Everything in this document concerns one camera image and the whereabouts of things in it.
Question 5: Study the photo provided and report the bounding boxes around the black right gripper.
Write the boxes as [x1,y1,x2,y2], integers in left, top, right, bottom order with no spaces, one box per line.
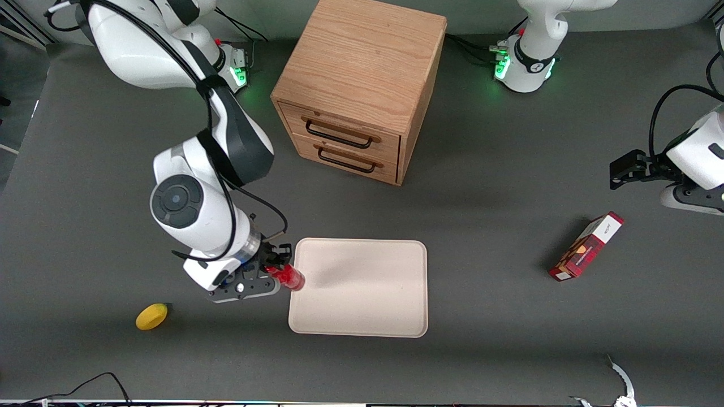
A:
[248,241,294,283]

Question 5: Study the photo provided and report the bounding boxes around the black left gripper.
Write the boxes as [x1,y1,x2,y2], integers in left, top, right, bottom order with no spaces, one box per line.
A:
[609,149,683,190]

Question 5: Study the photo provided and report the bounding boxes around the red coke bottle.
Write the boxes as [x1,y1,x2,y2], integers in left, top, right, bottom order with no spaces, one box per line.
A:
[266,263,307,292]

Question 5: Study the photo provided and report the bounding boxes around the cream rectangular tray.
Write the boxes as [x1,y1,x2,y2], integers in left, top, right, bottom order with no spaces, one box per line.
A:
[288,237,429,339]

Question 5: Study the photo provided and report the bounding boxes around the red white snack box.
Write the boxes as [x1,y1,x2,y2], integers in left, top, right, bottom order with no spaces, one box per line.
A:
[548,211,626,282]

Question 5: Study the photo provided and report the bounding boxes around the yellow lemon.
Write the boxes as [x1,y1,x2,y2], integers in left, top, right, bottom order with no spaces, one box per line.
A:
[135,303,169,331]

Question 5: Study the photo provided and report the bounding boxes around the wooden drawer front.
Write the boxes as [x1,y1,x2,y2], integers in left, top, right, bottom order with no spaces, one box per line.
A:
[291,133,400,185]
[279,103,402,166]

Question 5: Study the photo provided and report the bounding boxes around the wooden drawer cabinet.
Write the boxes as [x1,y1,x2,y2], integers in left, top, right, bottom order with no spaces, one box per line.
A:
[270,0,448,187]

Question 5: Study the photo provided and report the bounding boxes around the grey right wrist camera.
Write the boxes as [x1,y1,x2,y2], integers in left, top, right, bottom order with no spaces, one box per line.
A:
[205,270,281,304]

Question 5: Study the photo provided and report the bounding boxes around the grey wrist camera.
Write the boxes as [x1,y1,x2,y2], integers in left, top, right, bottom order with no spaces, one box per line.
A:
[660,184,724,217]
[205,270,281,304]

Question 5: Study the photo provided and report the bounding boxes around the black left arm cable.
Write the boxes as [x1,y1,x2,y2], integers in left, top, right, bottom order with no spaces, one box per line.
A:
[649,84,724,162]

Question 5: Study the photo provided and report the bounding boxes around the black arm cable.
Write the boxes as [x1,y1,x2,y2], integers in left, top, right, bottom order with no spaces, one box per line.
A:
[649,84,724,162]
[44,0,289,264]

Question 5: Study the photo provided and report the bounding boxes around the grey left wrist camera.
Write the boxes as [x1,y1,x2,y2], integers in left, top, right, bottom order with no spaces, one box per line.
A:
[660,184,724,217]

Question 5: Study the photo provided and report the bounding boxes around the black metal drawer handle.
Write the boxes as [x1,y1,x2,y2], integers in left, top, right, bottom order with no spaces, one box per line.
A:
[305,117,376,150]
[316,144,379,174]

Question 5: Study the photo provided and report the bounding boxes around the black cable at edge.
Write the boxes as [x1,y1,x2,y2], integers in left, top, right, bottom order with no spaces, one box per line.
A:
[705,17,724,97]

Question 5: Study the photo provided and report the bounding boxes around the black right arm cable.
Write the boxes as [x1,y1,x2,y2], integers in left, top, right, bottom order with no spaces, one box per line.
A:
[44,0,289,264]

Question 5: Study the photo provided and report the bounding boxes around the black left base cables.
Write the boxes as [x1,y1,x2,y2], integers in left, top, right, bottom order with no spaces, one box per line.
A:
[446,17,528,66]

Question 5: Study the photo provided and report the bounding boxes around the black base cables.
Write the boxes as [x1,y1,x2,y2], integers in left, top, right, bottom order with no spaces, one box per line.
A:
[214,8,270,72]
[446,17,528,66]

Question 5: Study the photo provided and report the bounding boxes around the white plastic strap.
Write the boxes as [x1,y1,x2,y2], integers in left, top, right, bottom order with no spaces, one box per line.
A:
[568,353,637,407]

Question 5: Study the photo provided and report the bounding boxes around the thin black table cable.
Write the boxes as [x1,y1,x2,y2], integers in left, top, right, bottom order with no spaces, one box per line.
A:
[0,371,133,407]

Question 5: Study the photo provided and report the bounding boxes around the black right base cables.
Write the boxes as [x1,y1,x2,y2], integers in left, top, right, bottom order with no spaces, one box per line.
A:
[214,8,270,72]

